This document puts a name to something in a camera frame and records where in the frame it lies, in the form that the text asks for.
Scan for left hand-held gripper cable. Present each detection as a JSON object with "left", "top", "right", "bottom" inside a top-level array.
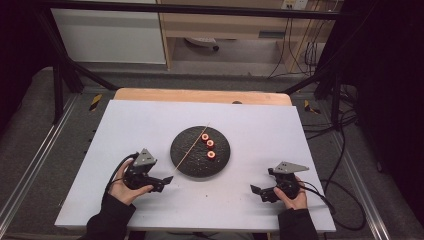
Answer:
[{"left": 105, "top": 152, "right": 140, "bottom": 195}]

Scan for black floor cables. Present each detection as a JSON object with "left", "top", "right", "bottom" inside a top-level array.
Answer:
[{"left": 300, "top": 84, "right": 360, "bottom": 142}]

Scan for white wall socket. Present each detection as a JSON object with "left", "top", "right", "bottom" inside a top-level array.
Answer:
[{"left": 280, "top": 0, "right": 309, "bottom": 11}]

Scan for black curtain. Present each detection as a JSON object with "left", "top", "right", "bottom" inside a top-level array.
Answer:
[
  {"left": 338, "top": 0, "right": 424, "bottom": 231},
  {"left": 0, "top": 0, "right": 56, "bottom": 138}
]

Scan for thin wooden skewer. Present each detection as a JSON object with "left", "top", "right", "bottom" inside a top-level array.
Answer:
[{"left": 173, "top": 121, "right": 211, "bottom": 175}]

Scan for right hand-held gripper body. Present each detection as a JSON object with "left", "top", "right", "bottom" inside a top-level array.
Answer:
[{"left": 260, "top": 161, "right": 310, "bottom": 204}]

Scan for hanging black cables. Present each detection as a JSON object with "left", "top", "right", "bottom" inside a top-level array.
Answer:
[{"left": 267, "top": 9, "right": 322, "bottom": 80}]

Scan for light wooden desk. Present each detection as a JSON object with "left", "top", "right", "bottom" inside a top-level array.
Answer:
[{"left": 156, "top": 0, "right": 342, "bottom": 73}]

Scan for black metal frame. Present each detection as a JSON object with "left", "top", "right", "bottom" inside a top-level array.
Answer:
[{"left": 33, "top": 0, "right": 355, "bottom": 125}]

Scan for white cabinet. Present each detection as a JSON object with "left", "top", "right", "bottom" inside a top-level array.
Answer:
[{"left": 50, "top": 7, "right": 167, "bottom": 65}]

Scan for person's left hand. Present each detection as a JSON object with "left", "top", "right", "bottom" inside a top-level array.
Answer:
[{"left": 108, "top": 159, "right": 155, "bottom": 206}]

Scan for right hand-held gripper cable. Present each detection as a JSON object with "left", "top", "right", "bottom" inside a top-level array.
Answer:
[{"left": 298, "top": 179, "right": 367, "bottom": 232}]

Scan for aluminium rail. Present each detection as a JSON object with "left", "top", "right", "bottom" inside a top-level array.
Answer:
[
  {"left": 332, "top": 131, "right": 392, "bottom": 240},
  {"left": 0, "top": 94, "right": 80, "bottom": 228}
]

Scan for person's right hand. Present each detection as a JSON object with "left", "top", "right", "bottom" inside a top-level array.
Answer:
[{"left": 272, "top": 176, "right": 309, "bottom": 211}]

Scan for black round plate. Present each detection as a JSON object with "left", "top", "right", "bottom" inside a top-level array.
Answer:
[{"left": 169, "top": 125, "right": 232, "bottom": 180}]

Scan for hand-held gripper cable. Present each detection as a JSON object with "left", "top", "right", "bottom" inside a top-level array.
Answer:
[
  {"left": 105, "top": 152, "right": 140, "bottom": 195},
  {"left": 298, "top": 179, "right": 367, "bottom": 232}
]

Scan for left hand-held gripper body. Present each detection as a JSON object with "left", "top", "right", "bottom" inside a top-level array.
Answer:
[{"left": 123, "top": 148, "right": 166, "bottom": 194}]

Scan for white power strip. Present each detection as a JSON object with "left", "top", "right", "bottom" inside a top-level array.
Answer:
[{"left": 184, "top": 36, "right": 220, "bottom": 52}]

